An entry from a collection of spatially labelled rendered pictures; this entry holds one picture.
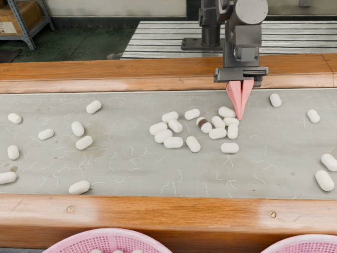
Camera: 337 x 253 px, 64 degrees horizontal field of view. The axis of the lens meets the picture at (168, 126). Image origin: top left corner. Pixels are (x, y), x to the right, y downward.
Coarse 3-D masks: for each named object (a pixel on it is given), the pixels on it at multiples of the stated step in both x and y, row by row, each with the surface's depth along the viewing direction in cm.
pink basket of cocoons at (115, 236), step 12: (108, 228) 39; (120, 228) 39; (72, 240) 38; (84, 240) 39; (96, 240) 39; (108, 240) 40; (120, 240) 39; (132, 240) 39; (144, 240) 38; (48, 252) 37; (60, 252) 38; (72, 252) 39; (84, 252) 40; (108, 252) 41; (144, 252) 39; (156, 252) 38; (168, 252) 36
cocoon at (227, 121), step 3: (225, 117) 56; (228, 117) 55; (225, 120) 55; (228, 120) 55; (231, 120) 55; (234, 120) 55; (237, 120) 55; (225, 123) 55; (228, 123) 55; (231, 123) 55; (234, 123) 54; (237, 123) 55
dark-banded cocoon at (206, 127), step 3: (201, 117) 55; (198, 120) 55; (207, 123) 54; (204, 126) 54; (207, 126) 54; (210, 126) 54; (201, 129) 54; (204, 129) 54; (207, 129) 54; (210, 129) 54; (204, 132) 54; (207, 132) 54
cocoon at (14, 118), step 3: (9, 114) 61; (12, 114) 61; (15, 114) 61; (9, 117) 61; (12, 117) 60; (15, 117) 60; (18, 117) 60; (12, 120) 60; (15, 120) 60; (18, 120) 60
